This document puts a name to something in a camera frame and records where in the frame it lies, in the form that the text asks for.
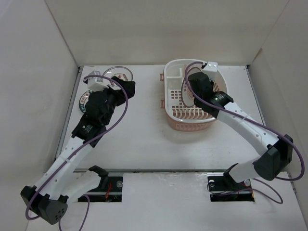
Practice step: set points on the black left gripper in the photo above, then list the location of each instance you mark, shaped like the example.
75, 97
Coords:
128, 86

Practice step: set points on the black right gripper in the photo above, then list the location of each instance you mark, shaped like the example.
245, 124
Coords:
211, 83

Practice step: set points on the plate with orange sunburst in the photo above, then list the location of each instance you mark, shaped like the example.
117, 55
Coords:
186, 96

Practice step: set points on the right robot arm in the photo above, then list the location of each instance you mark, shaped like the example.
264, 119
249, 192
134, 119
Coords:
275, 153

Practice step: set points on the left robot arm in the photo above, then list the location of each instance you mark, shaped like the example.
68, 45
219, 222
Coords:
50, 196

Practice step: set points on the white plastic dish rack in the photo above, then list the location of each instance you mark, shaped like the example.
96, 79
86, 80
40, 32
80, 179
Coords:
177, 68

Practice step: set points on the plate with red characters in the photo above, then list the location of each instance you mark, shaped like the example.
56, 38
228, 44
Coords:
121, 72

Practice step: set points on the plate with green rim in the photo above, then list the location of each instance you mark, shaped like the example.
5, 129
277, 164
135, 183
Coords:
83, 100

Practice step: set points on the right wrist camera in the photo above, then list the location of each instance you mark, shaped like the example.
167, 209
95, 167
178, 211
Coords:
210, 69

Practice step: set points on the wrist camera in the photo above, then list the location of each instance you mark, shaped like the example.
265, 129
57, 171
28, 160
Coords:
210, 69
95, 83

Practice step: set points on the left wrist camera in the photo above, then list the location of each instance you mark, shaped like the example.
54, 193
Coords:
95, 83

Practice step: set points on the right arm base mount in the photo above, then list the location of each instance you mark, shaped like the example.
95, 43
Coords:
223, 188

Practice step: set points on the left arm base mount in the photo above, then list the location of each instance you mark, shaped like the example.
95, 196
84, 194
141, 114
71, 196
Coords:
109, 189

